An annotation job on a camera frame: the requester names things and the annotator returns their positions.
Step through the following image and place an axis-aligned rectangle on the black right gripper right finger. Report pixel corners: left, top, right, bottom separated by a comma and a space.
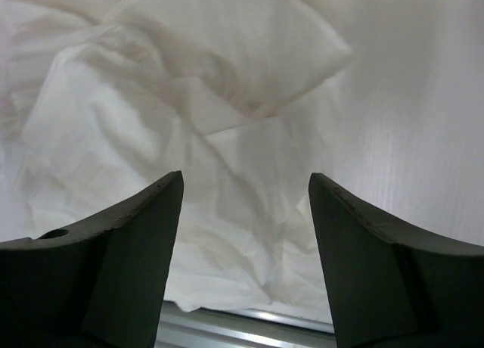
309, 173, 483, 347

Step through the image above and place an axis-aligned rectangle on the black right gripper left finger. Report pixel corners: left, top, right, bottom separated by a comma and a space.
1, 171, 184, 347

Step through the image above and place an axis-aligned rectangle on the white skirt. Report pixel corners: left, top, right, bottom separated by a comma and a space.
1, 0, 351, 311

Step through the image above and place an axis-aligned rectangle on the aluminium frame rail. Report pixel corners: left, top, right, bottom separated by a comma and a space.
155, 302, 337, 347

